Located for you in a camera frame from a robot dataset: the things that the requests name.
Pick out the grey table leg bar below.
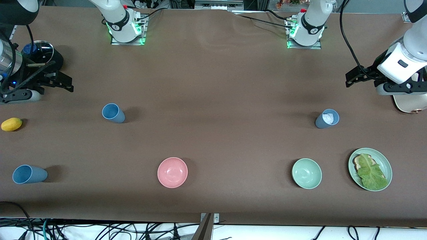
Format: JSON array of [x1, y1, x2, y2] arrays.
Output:
[[191, 213, 215, 240]]

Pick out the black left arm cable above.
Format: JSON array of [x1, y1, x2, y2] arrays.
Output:
[[339, 0, 379, 81]]

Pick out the black floor cable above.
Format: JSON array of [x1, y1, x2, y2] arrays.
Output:
[[0, 201, 34, 240]]

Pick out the black saucepan with blue handle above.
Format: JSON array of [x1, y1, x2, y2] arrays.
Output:
[[21, 41, 64, 76]]

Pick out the aluminium frame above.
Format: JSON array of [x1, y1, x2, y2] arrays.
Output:
[[194, 0, 246, 11]]

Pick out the green lettuce leaf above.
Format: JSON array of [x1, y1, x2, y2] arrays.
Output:
[[357, 153, 389, 190]]

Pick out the pink bowl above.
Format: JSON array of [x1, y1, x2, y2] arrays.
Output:
[[157, 157, 188, 188]]

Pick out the toast slice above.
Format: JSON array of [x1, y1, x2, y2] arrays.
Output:
[[353, 154, 377, 174]]

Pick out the mint green plate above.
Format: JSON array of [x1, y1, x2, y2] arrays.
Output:
[[348, 148, 393, 192]]

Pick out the black table cable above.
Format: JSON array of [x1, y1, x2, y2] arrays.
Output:
[[135, 8, 167, 22], [234, 14, 288, 29], [266, 9, 295, 22]]

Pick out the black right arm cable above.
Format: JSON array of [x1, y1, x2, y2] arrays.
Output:
[[0, 25, 34, 95]]

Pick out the yellow lemon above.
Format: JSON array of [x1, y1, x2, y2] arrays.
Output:
[[1, 117, 23, 132]]

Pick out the mint green bowl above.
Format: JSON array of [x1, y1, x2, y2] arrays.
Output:
[[292, 158, 323, 189]]

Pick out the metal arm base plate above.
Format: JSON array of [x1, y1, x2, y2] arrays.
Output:
[[286, 18, 323, 50], [110, 15, 147, 46]]

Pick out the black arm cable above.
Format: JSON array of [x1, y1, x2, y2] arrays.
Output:
[[339, 0, 379, 81], [0, 25, 34, 95]]

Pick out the metal table clamp bracket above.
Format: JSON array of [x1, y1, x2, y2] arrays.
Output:
[[200, 213, 220, 224]]

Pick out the glass lid with blue knob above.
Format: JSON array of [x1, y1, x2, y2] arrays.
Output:
[[21, 41, 54, 67]]

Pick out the blue cup holding paper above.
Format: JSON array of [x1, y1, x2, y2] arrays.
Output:
[[315, 109, 340, 129]]

